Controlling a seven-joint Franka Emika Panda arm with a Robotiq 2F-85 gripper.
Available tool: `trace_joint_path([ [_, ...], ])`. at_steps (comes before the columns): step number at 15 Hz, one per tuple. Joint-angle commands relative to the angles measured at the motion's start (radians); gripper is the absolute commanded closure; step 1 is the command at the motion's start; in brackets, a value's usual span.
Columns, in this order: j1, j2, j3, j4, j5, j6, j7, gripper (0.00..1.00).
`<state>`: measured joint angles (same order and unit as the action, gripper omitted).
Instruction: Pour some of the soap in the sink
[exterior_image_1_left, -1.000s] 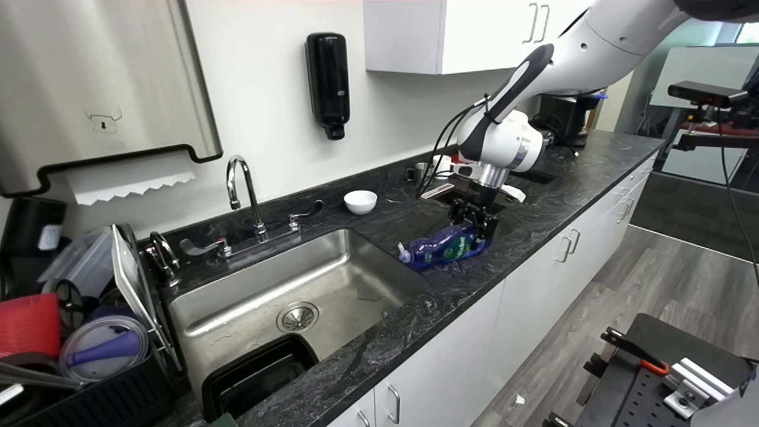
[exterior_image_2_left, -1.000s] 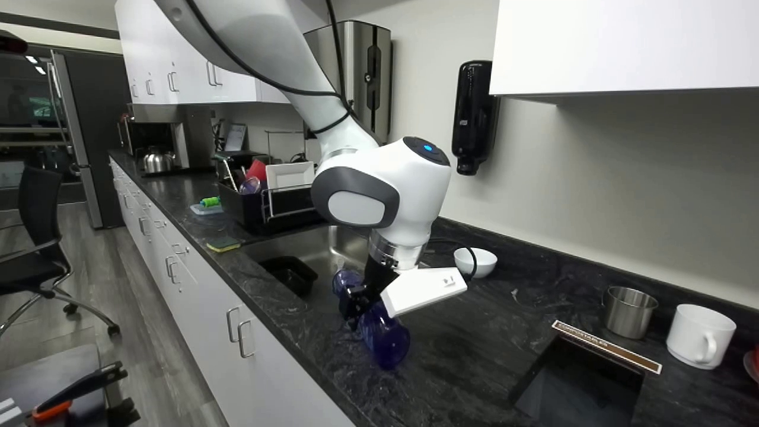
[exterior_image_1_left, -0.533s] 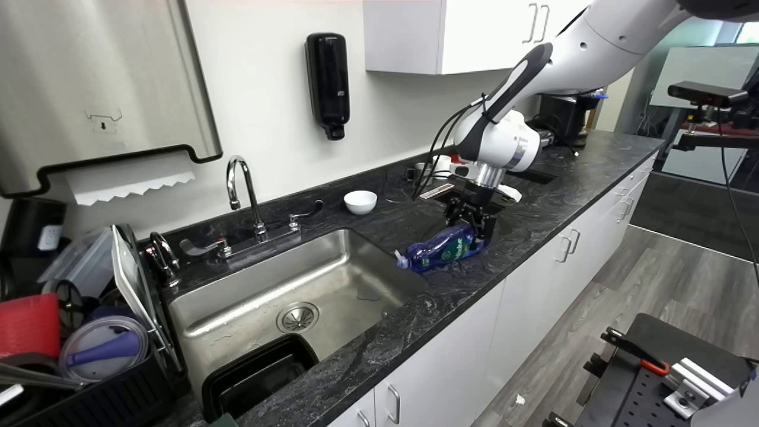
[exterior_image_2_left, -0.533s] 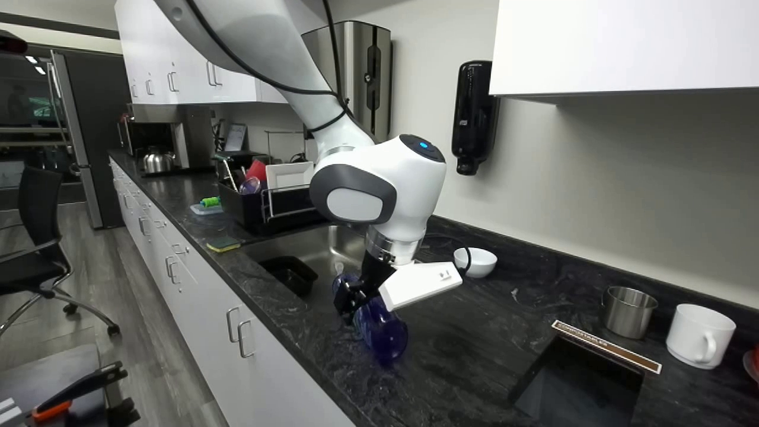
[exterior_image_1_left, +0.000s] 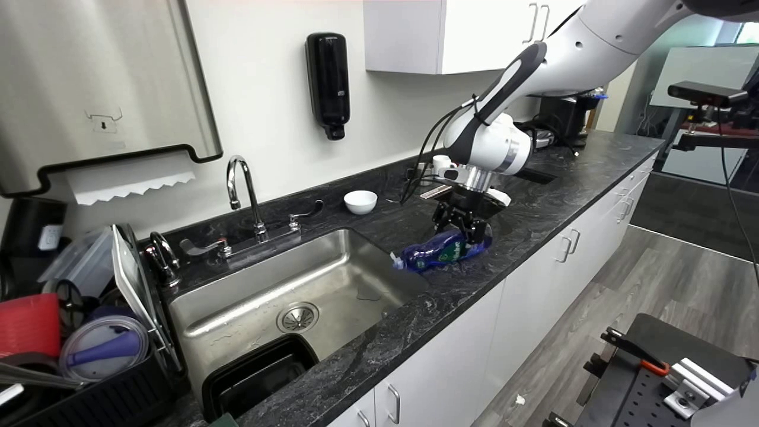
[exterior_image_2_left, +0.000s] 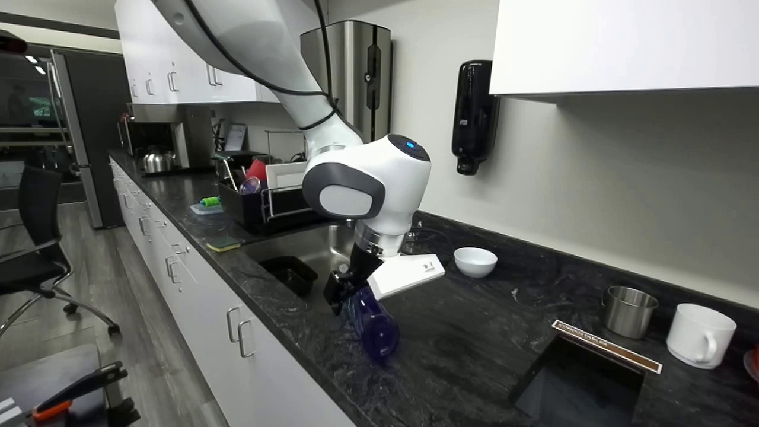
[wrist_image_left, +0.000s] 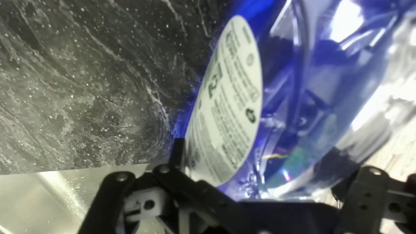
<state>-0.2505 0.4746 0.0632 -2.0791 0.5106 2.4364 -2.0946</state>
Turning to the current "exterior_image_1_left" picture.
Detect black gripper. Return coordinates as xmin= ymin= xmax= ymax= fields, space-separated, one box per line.
xmin=431 ymin=184 xmax=496 ymax=244

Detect blue dish soap bottle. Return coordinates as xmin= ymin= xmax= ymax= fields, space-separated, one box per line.
xmin=392 ymin=229 xmax=496 ymax=277

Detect stainless steel sink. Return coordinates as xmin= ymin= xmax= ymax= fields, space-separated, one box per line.
xmin=163 ymin=226 xmax=431 ymax=401

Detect white mug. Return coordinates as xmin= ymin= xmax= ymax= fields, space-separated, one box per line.
xmin=430 ymin=153 xmax=459 ymax=186

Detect black flat pad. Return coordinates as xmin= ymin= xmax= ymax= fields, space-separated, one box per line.
xmin=513 ymin=166 xmax=557 ymax=188

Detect small white bowl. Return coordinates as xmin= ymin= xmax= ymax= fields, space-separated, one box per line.
xmin=342 ymin=188 xmax=381 ymax=218

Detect white lower cabinets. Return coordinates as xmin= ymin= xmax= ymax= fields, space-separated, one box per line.
xmin=325 ymin=153 xmax=660 ymax=427

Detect dark faucet lever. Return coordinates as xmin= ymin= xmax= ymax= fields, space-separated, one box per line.
xmin=283 ymin=198 xmax=327 ymax=232
xmin=176 ymin=232 xmax=234 ymax=264

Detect white upper cabinet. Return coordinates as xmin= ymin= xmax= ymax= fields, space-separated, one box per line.
xmin=362 ymin=0 xmax=589 ymax=78

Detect black equipment cart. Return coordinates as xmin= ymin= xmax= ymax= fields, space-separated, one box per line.
xmin=544 ymin=312 xmax=759 ymax=427

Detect black plastic tray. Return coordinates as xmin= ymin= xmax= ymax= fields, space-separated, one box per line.
xmin=200 ymin=332 xmax=319 ymax=426

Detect silver aluminium profile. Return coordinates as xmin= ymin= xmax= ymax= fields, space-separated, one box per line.
xmin=661 ymin=353 xmax=739 ymax=422

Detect white cutting board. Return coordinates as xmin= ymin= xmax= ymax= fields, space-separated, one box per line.
xmin=107 ymin=223 xmax=185 ymax=375

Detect white paper towel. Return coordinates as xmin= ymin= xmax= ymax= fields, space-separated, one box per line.
xmin=64 ymin=166 xmax=200 ymax=208

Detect clear lidded container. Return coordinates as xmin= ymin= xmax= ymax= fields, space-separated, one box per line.
xmin=56 ymin=313 xmax=152 ymax=384

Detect clear plastic container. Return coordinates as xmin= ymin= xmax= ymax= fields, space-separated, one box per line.
xmin=32 ymin=223 xmax=117 ymax=301

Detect black dish rack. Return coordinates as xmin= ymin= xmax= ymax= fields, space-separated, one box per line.
xmin=0 ymin=223 xmax=191 ymax=427

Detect steel paper towel dispenser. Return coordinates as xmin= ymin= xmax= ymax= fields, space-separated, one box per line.
xmin=0 ymin=0 xmax=226 ymax=199

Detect red plastic cup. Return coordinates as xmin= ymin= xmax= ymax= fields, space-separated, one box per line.
xmin=0 ymin=292 xmax=64 ymax=363

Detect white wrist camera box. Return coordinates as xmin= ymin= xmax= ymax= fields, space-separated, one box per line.
xmin=482 ymin=188 xmax=514 ymax=208

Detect black wall soap dispenser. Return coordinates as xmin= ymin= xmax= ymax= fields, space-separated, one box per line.
xmin=303 ymin=32 xmax=353 ymax=142

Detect steel upper cabinet handle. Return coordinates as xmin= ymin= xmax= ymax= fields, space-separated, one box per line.
xmin=536 ymin=0 xmax=553 ymax=44
xmin=523 ymin=0 xmax=540 ymax=46

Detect orange handled tool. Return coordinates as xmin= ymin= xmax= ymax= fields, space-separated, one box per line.
xmin=601 ymin=326 xmax=674 ymax=380

